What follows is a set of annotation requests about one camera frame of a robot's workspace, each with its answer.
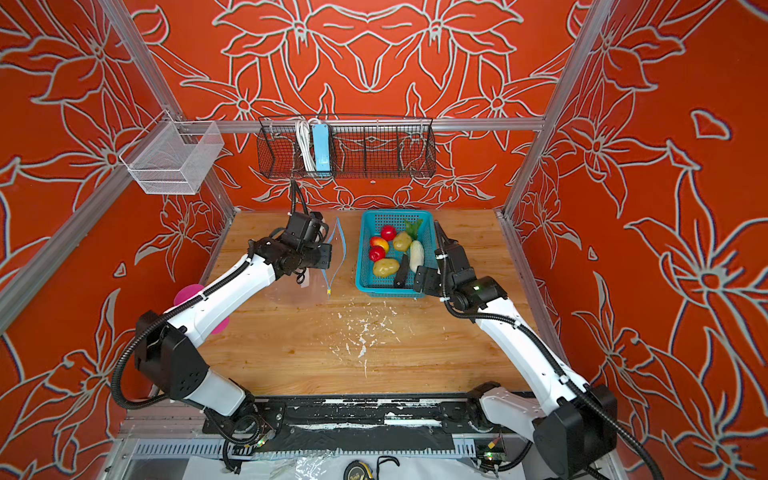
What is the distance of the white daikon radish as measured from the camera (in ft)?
3.34

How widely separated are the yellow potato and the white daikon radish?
58 millimetres

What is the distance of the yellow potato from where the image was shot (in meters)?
0.99
